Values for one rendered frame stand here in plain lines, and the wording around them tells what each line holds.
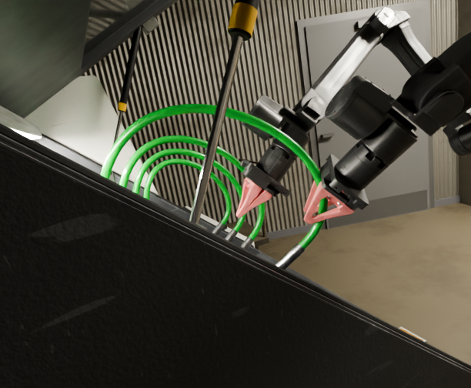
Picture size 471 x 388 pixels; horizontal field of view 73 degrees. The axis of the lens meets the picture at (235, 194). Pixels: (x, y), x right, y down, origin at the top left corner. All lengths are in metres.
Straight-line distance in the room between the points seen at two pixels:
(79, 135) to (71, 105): 0.07
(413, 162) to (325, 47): 1.57
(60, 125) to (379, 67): 3.28
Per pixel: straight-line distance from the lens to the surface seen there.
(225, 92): 0.26
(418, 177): 4.06
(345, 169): 0.51
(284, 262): 0.56
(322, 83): 0.72
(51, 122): 0.90
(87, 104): 0.90
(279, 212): 3.57
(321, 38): 3.56
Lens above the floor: 1.39
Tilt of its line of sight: 14 degrees down
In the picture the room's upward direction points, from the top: 10 degrees counter-clockwise
